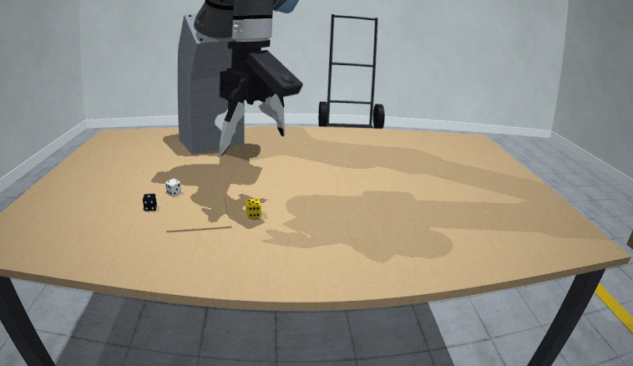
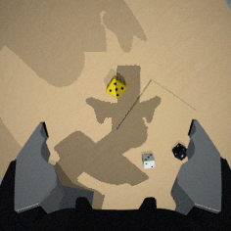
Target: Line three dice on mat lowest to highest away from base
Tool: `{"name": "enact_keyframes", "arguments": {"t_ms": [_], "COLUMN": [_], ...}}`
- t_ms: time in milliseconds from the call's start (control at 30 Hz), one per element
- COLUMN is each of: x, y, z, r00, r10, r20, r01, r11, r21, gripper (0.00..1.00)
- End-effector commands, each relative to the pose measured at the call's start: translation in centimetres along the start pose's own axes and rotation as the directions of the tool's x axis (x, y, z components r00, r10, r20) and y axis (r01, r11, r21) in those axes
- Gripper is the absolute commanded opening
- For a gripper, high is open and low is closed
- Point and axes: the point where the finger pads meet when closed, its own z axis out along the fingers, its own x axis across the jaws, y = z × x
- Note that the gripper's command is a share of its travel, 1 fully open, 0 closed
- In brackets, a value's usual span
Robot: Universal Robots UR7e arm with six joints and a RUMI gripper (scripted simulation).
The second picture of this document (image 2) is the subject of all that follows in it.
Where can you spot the grey die with black pips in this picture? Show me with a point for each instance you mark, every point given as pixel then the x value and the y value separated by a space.
pixel 148 160

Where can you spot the yellow die with black pips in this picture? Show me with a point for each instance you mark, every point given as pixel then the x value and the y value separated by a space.
pixel 116 87

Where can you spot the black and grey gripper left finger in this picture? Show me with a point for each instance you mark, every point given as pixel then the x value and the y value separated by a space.
pixel 30 187

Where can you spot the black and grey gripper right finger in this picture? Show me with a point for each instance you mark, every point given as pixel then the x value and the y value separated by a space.
pixel 202 187

